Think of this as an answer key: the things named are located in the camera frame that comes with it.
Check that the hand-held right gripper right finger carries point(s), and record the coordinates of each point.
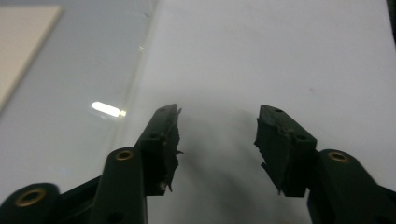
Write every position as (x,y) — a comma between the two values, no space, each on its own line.
(286,149)

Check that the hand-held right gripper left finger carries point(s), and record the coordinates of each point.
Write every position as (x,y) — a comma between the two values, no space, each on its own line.
(155,149)

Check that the clear acrylic photo frame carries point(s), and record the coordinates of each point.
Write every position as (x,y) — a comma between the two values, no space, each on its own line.
(77,77)

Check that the painting print paper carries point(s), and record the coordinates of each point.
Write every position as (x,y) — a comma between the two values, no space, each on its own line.
(21,40)

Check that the white table mat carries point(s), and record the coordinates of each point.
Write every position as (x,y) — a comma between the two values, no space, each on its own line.
(249,56)

